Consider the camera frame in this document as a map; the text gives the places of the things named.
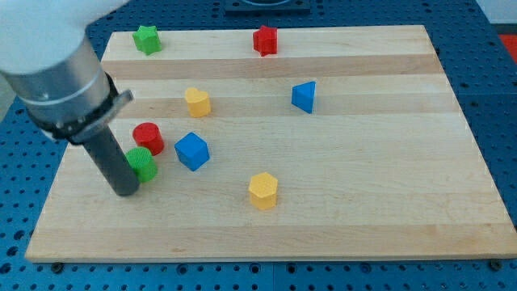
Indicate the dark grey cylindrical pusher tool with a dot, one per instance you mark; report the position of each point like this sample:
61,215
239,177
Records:
107,155

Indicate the green cylinder block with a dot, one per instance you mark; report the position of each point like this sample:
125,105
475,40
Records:
142,163

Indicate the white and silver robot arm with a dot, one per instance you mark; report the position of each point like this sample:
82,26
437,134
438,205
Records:
49,62

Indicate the blue cube block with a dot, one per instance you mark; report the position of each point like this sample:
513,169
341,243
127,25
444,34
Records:
192,151

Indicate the red cylinder block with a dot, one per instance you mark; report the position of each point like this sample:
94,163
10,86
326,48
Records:
148,135

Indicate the yellow heart block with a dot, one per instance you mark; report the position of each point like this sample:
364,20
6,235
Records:
198,102

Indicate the green star block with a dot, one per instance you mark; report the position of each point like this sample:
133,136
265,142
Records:
146,40

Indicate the yellow hexagon block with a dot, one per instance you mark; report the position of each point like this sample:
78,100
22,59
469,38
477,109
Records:
263,191

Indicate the red star block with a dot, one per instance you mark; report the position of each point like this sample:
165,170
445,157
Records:
265,40

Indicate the blue triangle block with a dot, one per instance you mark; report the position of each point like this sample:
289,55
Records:
303,96

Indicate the light wooden board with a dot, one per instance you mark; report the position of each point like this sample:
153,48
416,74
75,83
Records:
385,168

